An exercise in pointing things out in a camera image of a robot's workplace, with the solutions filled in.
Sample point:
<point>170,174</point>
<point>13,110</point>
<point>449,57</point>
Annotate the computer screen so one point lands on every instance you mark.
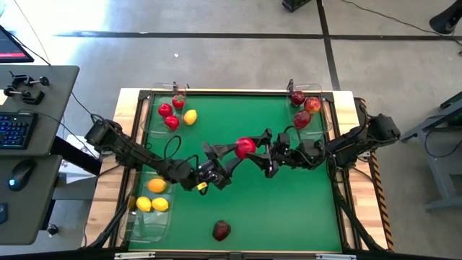
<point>11,47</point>

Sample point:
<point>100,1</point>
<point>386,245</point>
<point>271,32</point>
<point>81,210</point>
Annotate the light wooden table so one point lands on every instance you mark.
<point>108,202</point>

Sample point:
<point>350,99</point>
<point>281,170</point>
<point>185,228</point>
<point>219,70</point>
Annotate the grey metal stand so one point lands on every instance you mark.
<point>444,169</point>

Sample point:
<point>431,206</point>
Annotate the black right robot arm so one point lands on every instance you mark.
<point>353,144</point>

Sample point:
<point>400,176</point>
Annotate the backlit black keyboard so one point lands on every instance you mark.
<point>18,130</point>

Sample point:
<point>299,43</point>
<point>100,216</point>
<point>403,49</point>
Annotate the black floor crate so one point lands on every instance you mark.
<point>294,4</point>

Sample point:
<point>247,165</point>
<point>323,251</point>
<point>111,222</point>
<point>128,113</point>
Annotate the dark red apple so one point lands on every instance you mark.
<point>221,230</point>
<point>298,98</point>
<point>302,119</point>

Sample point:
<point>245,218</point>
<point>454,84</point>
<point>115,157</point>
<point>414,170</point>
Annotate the orange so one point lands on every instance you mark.
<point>157,185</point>

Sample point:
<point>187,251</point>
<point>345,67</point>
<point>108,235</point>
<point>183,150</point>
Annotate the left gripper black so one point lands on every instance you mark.
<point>202,171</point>

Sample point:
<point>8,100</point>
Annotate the black round pedestal base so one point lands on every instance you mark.
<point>447,18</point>

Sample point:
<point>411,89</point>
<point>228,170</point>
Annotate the white cardboard box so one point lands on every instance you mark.
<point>86,142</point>

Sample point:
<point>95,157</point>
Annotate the black computer mouse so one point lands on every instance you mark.
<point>21,173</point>

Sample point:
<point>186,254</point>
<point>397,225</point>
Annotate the red and yellow apple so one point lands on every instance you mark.
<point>312,105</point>

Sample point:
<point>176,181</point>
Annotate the black desk support beam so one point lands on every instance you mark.
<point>76,155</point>

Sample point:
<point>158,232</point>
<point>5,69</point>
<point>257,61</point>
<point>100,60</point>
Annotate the silver metal bracket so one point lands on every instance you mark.
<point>133,255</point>
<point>335,257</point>

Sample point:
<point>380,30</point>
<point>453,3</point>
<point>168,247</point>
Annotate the black round knob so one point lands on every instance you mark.
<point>52,229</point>

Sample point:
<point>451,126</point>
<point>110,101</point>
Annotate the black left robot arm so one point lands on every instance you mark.
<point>144,155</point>

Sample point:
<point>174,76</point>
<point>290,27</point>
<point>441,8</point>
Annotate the orange-tinted yellow lemon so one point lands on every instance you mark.
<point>190,117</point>

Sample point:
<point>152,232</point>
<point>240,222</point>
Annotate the black desk clamp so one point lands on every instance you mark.
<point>27,80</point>
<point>32,97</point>

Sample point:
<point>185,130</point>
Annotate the clear plastic basket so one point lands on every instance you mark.
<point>155,130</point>
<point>317,124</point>
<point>151,227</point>

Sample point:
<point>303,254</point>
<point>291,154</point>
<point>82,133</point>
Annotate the grey desk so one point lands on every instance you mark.
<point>32,216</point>
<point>54,108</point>

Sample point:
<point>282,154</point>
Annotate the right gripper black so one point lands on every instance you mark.
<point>288,153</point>

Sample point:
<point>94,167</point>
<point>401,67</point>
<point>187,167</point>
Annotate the yellow-black hazard tape strip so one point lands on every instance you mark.
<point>379,195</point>

